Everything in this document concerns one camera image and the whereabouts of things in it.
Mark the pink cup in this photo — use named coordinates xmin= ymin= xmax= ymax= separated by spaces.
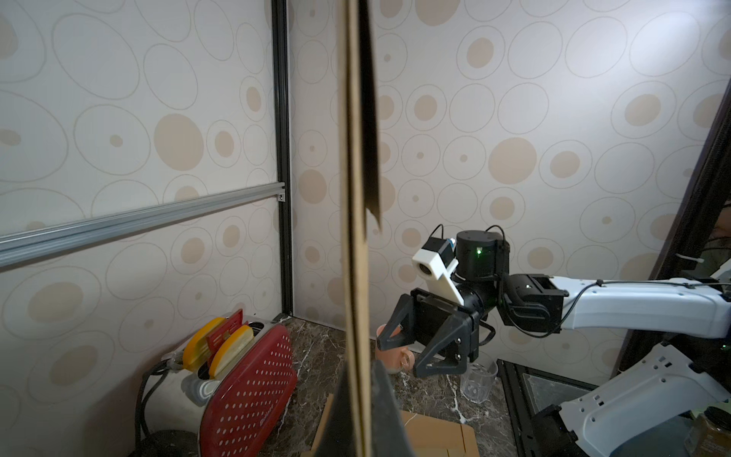
xmin=375 ymin=347 xmax=416 ymax=375

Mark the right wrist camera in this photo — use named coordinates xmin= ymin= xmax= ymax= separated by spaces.
xmin=412 ymin=237 xmax=464 ymax=306

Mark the brown file envelope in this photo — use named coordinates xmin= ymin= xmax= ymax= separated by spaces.
xmin=338 ymin=1 xmax=381 ymax=456
xmin=307 ymin=392 xmax=481 ymax=457

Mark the amber glass jar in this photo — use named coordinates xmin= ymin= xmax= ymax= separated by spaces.
xmin=685 ymin=407 xmax=730 ymax=457

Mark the clear plastic cup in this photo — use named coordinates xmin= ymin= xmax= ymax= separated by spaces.
xmin=460 ymin=360 xmax=498 ymax=404

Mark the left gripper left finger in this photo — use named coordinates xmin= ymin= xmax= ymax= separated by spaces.
xmin=314 ymin=367 xmax=351 ymax=457

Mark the back aluminium rail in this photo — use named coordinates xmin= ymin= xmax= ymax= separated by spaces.
xmin=1 ymin=182 xmax=286 ymax=272

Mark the front yellow toast slice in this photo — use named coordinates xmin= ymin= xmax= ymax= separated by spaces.
xmin=209 ymin=325 xmax=254 ymax=379

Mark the yellow toast slice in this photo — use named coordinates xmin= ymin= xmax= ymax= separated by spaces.
xmin=183 ymin=317 xmax=226 ymax=371
xmin=209 ymin=325 xmax=254 ymax=379

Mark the black toaster power cable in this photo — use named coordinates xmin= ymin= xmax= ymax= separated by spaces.
xmin=132 ymin=358 xmax=201 ymax=457

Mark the red polka dot toaster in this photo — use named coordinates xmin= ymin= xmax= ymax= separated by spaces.
xmin=133 ymin=310 xmax=297 ymax=456

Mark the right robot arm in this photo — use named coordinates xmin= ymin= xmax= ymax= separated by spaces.
xmin=377 ymin=226 xmax=730 ymax=456

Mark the rear yellow toast slice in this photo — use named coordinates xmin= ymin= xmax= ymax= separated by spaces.
xmin=183 ymin=317 xmax=226 ymax=371

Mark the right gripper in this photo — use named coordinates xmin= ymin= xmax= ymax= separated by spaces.
xmin=377 ymin=288 xmax=485 ymax=378

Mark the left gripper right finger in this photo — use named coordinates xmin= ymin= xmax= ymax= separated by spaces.
xmin=371 ymin=360 xmax=416 ymax=457

